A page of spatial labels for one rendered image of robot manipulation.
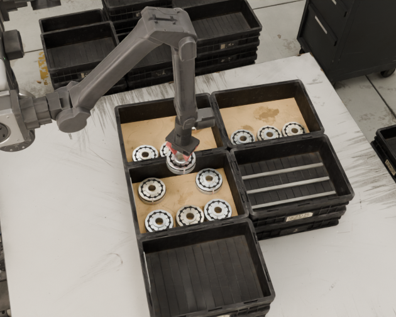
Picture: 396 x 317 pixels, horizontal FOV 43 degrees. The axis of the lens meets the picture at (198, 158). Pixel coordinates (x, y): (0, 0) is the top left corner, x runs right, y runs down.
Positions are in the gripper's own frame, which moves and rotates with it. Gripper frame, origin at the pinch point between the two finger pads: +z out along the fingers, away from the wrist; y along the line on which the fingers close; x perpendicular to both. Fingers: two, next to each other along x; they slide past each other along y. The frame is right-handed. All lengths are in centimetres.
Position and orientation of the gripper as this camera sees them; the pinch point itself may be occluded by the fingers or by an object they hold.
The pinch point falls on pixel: (181, 155)
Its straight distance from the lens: 176.9
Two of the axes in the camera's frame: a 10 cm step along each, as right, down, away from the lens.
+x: -5.4, 6.6, -5.2
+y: -8.4, -4.7, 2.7
